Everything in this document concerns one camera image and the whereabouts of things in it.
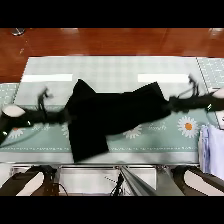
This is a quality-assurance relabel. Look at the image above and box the pale blue garment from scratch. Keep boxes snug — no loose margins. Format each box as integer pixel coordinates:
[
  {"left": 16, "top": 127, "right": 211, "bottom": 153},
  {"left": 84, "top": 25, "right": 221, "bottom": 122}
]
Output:
[{"left": 198, "top": 123, "right": 224, "bottom": 183}]

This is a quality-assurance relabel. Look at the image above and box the black cable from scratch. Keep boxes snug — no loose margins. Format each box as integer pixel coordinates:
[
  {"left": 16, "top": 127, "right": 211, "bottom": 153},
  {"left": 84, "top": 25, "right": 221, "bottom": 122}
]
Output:
[{"left": 109, "top": 172, "right": 126, "bottom": 197}]

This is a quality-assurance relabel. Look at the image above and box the silver frame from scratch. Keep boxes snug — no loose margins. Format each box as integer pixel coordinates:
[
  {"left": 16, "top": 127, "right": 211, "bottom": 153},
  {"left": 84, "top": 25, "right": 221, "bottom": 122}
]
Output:
[{"left": 0, "top": 162, "right": 224, "bottom": 197}]

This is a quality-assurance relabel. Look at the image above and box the black T-shirt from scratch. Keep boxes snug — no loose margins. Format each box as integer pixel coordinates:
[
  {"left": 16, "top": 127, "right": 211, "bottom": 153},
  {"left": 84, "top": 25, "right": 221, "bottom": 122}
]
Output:
[{"left": 64, "top": 78, "right": 173, "bottom": 164}]

